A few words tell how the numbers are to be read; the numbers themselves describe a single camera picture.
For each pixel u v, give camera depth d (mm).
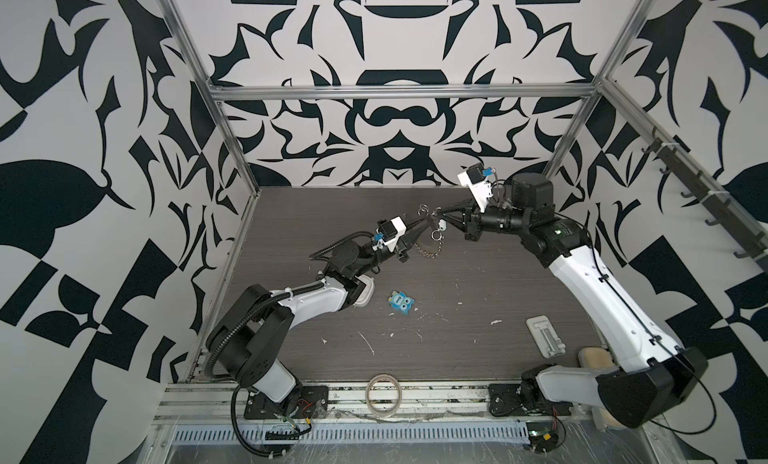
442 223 677
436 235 683
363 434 649
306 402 730
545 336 831
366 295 889
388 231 576
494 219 587
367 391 746
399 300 892
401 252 648
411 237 658
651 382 375
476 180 581
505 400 743
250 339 444
